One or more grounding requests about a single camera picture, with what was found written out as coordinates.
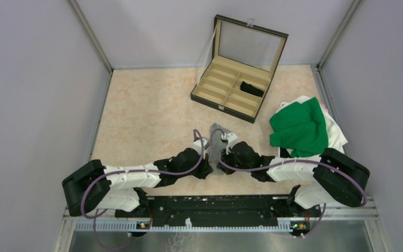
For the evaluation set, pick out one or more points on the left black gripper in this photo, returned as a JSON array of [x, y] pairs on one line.
[[205, 170]]

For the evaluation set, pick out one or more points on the white basket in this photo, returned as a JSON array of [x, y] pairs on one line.
[[284, 153]]

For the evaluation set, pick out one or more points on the black leather compartment box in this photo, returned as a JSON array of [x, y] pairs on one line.
[[239, 51]]

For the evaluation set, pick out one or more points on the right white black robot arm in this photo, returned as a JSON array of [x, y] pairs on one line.
[[331, 176]]

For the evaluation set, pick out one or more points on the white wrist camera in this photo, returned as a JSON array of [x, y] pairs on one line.
[[230, 139], [201, 145]]

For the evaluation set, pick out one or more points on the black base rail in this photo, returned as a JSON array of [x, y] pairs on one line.
[[218, 210]]

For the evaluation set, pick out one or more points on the black underwear with beige waistband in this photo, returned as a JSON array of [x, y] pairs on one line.
[[250, 89]]

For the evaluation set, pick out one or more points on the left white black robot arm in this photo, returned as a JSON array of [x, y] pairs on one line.
[[97, 186]]

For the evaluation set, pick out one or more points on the grey striped underwear orange trim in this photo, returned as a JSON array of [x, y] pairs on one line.
[[216, 147]]

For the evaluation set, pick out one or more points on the white cloth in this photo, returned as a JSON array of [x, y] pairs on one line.
[[336, 137]]

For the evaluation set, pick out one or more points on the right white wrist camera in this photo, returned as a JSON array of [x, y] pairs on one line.
[[230, 139]]

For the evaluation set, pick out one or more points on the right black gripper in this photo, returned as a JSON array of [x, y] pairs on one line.
[[225, 157]]

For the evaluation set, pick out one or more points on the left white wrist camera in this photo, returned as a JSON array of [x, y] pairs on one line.
[[201, 145]]

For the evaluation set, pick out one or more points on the green cloth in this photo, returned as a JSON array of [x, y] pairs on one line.
[[300, 127]]

